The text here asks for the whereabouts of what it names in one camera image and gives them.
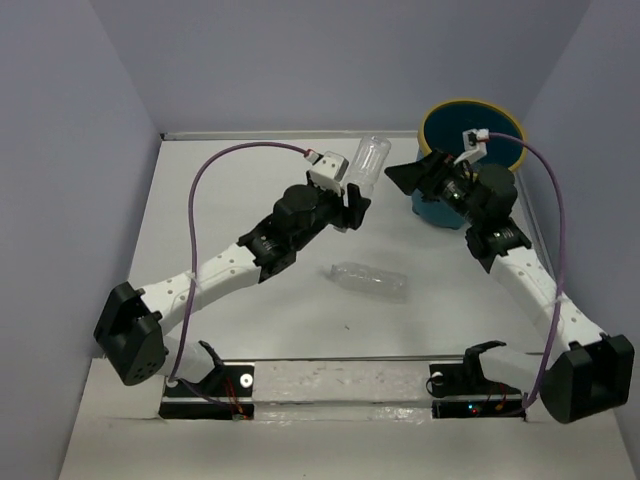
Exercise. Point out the blue bin yellow rim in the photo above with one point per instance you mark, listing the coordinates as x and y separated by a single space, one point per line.
444 128

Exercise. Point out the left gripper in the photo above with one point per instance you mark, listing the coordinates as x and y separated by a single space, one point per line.
351 216

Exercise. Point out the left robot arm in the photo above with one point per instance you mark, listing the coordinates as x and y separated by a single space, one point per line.
134 326

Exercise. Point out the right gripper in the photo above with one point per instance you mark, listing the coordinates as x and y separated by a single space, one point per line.
412 176

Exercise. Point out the clear slim plastic bottle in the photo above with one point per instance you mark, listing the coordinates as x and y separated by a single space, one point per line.
367 163

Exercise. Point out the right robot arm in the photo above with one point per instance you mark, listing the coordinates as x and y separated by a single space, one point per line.
583 370

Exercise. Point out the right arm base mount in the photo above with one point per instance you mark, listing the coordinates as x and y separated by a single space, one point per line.
461 391

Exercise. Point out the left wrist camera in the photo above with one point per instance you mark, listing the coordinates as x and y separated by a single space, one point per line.
326 170

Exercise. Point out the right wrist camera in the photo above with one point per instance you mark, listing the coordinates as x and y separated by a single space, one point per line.
475 146

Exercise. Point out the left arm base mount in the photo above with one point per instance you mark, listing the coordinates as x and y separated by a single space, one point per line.
225 394

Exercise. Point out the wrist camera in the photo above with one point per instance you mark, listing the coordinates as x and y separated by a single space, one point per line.
326 170
475 146

